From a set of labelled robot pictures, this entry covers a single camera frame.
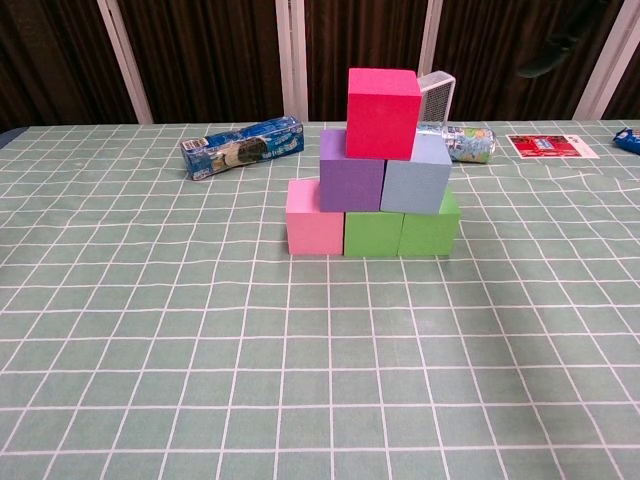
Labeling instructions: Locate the dark brown curtain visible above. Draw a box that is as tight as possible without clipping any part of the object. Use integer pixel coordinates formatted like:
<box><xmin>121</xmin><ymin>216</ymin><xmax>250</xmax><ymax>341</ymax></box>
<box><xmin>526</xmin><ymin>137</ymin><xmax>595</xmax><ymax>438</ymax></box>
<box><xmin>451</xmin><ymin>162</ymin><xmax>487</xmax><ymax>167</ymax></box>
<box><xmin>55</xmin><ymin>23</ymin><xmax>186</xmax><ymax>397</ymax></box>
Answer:
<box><xmin>0</xmin><ymin>0</ymin><xmax>640</xmax><ymax>132</ymax></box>

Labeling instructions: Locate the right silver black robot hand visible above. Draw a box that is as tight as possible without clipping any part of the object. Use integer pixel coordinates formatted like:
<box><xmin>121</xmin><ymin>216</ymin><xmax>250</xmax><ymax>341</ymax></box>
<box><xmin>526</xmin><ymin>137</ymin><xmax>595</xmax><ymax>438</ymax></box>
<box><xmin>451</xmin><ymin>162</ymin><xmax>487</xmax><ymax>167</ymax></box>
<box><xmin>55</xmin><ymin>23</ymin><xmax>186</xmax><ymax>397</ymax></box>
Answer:
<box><xmin>517</xmin><ymin>29</ymin><xmax>576</xmax><ymax>80</ymax></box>

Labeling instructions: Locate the small dark blue cookie packet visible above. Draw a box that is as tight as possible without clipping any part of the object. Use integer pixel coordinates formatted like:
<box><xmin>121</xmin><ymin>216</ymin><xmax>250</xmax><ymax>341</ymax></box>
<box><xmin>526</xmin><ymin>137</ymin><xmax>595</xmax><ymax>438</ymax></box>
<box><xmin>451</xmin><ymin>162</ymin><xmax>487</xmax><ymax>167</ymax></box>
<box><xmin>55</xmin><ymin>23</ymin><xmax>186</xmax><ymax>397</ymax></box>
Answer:
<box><xmin>612</xmin><ymin>127</ymin><xmax>640</xmax><ymax>155</ymax></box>

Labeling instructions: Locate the purple foam cube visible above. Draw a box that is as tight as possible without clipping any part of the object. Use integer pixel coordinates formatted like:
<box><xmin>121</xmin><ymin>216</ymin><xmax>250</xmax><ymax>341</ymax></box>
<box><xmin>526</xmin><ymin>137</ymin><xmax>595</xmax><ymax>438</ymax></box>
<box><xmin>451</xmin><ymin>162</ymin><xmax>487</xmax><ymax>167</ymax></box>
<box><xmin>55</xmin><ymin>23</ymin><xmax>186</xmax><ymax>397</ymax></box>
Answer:
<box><xmin>318</xmin><ymin>129</ymin><xmax>387</xmax><ymax>213</ymax></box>

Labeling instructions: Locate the pink foam cube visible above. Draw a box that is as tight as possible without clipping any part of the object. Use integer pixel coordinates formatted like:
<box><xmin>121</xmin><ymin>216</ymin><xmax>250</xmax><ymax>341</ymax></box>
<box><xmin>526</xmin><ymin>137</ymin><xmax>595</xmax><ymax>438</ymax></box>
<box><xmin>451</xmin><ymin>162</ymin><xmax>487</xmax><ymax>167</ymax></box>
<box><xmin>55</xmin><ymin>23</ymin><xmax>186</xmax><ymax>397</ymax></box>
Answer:
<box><xmin>285</xmin><ymin>180</ymin><xmax>346</xmax><ymax>257</ymax></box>

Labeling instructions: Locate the white wire mesh rack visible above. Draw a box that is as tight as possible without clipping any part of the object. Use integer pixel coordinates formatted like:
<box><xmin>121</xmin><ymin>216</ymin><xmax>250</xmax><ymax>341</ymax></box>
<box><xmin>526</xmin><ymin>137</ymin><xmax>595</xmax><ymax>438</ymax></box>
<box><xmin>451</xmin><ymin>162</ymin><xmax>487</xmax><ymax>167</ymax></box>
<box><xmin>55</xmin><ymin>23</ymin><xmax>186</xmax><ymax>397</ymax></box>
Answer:
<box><xmin>415</xmin><ymin>70</ymin><xmax>457</xmax><ymax>126</ymax></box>

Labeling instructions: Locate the red white printed card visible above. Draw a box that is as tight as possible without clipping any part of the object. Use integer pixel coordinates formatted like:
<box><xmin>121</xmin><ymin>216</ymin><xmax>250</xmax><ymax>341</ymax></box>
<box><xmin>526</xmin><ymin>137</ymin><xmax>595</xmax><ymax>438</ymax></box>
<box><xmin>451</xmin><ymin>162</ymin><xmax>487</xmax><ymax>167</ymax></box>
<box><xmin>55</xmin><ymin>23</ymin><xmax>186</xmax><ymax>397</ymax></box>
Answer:
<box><xmin>505</xmin><ymin>132</ymin><xmax>600</xmax><ymax>161</ymax></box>

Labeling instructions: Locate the red foam cube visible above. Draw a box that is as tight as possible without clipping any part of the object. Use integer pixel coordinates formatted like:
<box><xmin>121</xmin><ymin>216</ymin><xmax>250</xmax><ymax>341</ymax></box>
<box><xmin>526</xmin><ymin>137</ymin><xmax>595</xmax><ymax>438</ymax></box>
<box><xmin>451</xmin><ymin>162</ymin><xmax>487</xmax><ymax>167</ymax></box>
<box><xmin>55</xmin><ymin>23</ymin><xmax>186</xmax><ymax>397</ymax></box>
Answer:
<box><xmin>344</xmin><ymin>67</ymin><xmax>423</xmax><ymax>162</ymax></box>

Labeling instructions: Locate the light blue foam cube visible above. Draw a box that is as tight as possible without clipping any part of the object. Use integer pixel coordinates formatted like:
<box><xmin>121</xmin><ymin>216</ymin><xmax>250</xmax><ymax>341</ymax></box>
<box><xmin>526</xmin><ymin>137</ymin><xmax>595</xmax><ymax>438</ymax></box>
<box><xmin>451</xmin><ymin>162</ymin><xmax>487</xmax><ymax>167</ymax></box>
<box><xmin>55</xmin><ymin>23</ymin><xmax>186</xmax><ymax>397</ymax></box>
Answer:
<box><xmin>379</xmin><ymin>133</ymin><xmax>453</xmax><ymax>216</ymax></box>

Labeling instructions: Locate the long blue cookie package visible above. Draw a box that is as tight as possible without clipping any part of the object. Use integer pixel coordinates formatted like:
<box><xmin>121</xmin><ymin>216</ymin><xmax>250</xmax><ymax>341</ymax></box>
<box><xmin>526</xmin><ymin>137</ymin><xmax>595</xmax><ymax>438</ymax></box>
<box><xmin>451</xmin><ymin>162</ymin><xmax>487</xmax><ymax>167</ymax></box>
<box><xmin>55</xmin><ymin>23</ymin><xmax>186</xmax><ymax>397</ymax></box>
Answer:
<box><xmin>180</xmin><ymin>115</ymin><xmax>307</xmax><ymax>182</ymax></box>

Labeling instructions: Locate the green foam cube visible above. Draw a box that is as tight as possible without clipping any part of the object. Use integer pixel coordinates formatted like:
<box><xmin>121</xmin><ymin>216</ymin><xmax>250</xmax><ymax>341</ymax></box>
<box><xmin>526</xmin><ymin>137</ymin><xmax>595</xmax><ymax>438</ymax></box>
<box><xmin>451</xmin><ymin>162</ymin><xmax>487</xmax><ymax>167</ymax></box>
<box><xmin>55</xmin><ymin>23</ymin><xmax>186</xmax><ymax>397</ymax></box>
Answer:
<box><xmin>396</xmin><ymin>185</ymin><xmax>462</xmax><ymax>258</ymax></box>
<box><xmin>342</xmin><ymin>209</ymin><xmax>405</xmax><ymax>258</ymax></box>

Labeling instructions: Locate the green checked tablecloth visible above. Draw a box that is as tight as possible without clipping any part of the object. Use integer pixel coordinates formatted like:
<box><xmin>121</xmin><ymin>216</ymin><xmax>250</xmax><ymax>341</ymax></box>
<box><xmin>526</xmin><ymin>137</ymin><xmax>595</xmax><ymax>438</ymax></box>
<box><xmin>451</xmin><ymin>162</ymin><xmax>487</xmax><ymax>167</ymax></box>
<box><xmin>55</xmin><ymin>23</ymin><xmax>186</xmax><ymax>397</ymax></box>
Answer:
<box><xmin>0</xmin><ymin>119</ymin><xmax>640</xmax><ymax>480</ymax></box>

